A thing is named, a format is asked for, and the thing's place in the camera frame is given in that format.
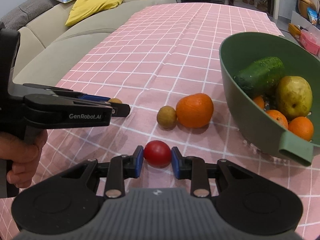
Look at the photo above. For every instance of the grey knitted blanket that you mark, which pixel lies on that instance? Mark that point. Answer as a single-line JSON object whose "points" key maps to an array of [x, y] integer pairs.
{"points": [[21, 15]]}

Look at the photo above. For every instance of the grey tv bench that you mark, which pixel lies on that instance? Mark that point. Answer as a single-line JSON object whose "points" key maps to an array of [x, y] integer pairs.
{"points": [[303, 23]]}

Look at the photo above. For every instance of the orange box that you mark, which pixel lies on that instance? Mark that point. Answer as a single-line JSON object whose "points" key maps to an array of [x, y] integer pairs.
{"points": [[294, 31]]}

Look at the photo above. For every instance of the orange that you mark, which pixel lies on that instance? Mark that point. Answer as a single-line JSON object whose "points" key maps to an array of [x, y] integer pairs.
{"points": [[259, 101], [195, 111], [302, 127], [278, 117]]}

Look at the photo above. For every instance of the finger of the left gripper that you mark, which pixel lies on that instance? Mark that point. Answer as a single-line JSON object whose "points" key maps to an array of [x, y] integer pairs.
{"points": [[69, 93], [73, 107]]}

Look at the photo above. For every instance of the red cherry tomato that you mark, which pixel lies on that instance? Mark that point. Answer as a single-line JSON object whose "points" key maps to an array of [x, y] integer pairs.
{"points": [[157, 154]]}

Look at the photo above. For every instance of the pink storage box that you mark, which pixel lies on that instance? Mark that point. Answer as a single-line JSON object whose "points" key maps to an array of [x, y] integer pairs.
{"points": [[309, 42]]}

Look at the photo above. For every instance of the beige sofa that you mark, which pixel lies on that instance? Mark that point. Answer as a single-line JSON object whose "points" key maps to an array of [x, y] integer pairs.
{"points": [[49, 49]]}

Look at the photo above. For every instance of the blue snack bag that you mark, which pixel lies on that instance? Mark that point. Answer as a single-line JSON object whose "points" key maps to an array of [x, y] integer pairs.
{"points": [[312, 15]]}

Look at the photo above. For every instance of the longan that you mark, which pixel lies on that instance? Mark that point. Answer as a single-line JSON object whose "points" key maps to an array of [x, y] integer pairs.
{"points": [[166, 117], [115, 100]]}

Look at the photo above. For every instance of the yellow cushion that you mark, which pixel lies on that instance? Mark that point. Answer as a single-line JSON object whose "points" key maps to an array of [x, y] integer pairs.
{"points": [[83, 9]]}

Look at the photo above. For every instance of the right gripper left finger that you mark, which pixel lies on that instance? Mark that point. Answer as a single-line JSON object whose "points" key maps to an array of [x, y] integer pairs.
{"points": [[72, 198]]}

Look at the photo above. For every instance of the longan beside back orange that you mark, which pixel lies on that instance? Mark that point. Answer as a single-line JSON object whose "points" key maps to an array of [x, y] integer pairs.
{"points": [[166, 117]]}

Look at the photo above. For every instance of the person's left hand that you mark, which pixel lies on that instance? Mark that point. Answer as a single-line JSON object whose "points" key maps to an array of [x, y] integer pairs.
{"points": [[25, 158]]}

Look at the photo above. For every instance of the green cucumber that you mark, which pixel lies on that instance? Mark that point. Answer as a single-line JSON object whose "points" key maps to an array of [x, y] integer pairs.
{"points": [[260, 76]]}

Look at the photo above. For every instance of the green colander bowl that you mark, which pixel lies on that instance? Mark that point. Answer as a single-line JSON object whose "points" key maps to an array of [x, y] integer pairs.
{"points": [[236, 53]]}

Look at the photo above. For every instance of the yellow-green pear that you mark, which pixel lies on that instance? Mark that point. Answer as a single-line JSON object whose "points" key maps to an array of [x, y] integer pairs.
{"points": [[294, 97]]}

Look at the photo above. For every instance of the brown round vase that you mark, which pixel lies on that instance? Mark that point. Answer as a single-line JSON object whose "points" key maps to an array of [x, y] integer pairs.
{"points": [[303, 6]]}

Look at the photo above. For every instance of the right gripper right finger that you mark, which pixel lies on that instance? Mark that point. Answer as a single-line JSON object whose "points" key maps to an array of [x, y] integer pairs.
{"points": [[245, 200]]}

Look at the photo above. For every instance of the pink checkered tablecloth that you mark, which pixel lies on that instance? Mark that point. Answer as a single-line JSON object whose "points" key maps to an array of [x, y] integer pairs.
{"points": [[177, 56]]}

